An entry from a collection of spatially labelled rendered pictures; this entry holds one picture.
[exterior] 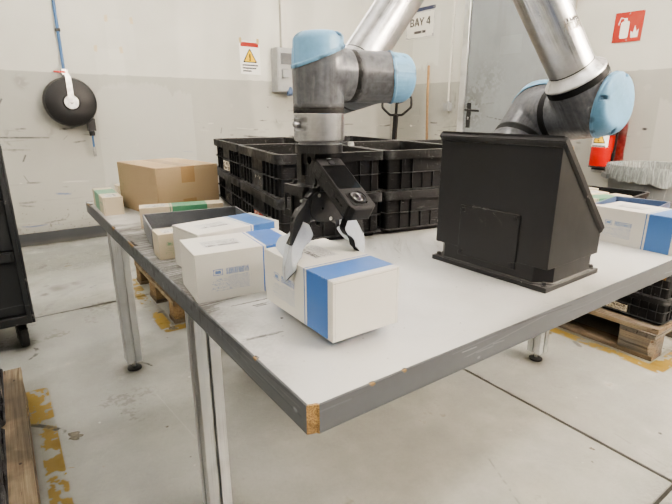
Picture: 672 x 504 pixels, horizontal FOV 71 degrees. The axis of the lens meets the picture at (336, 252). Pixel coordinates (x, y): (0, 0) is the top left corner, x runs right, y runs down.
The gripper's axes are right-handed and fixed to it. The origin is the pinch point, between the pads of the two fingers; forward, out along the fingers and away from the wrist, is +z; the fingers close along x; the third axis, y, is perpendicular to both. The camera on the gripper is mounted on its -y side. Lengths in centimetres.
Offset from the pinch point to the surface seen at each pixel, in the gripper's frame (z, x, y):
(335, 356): 8.2, 5.9, -10.4
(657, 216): 0, -87, -12
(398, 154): -14, -47, 36
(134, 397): 77, 13, 112
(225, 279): 4.3, 9.9, 18.5
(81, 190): 35, -11, 382
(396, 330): 8.2, -6.6, -9.1
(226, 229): -1.1, 3.1, 33.5
